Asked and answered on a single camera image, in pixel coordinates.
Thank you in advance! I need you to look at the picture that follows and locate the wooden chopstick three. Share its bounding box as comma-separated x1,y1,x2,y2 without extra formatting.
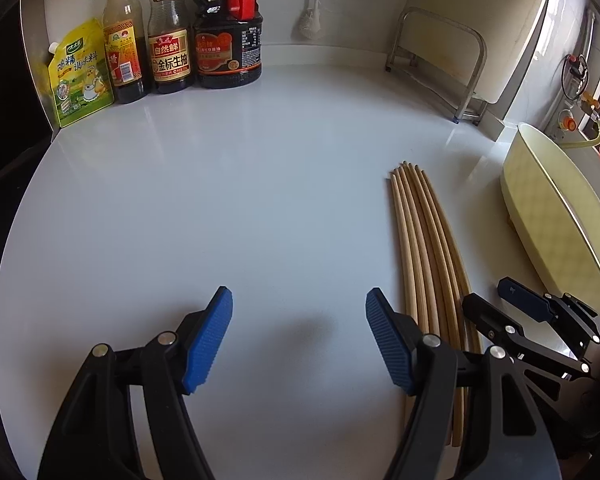
389,169,417,411

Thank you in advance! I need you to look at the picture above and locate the wooden chopstick five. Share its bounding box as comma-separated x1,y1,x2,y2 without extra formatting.
398,161,456,446

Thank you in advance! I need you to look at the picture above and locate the wooden chopstick six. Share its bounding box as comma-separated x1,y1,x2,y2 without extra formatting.
404,160,465,449

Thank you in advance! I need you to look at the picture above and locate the wooden chopstick four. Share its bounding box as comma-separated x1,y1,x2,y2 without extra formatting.
393,166,429,333

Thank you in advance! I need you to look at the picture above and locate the wooden chopstick seven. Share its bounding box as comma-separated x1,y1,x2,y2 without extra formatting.
413,165,481,351

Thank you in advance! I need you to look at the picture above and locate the wooden chopstick eight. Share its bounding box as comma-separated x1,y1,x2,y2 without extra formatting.
419,169,482,353

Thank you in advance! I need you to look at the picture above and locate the cream oval basin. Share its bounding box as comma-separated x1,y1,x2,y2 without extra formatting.
501,124,600,314

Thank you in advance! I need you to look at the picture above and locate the gas valve with regulator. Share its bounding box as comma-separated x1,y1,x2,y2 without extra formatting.
558,54,600,132

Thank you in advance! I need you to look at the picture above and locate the white cutting board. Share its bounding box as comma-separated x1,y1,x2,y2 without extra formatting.
407,0,544,104

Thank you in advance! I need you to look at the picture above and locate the white hanging brush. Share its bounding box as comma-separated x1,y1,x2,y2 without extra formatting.
296,0,322,41

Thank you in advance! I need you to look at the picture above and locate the yellow green seasoning pouch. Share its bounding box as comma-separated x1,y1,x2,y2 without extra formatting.
48,18,114,128

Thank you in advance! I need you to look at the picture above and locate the large red cap soy jug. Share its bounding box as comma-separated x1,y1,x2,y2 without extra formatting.
193,0,263,89

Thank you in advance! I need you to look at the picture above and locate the yellow cap vinegar bottle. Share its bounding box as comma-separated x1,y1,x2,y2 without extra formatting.
102,0,150,104

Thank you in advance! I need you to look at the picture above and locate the clear soy sauce bottle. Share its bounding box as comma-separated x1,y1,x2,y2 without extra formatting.
148,0,193,94

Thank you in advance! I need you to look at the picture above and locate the yellow gas hose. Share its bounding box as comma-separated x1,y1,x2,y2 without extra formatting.
559,116,600,150

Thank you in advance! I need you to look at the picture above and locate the metal rack frame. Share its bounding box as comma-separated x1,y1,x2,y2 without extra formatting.
385,6,488,125

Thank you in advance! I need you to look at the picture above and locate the black cable loop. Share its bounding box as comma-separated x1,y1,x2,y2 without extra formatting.
560,53,591,102

